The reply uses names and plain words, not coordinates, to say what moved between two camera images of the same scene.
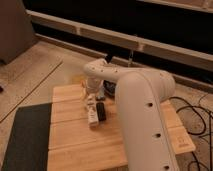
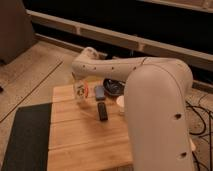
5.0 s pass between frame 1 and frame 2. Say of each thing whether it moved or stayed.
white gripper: moved
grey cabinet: stayed
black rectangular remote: stayed
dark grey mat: stayed
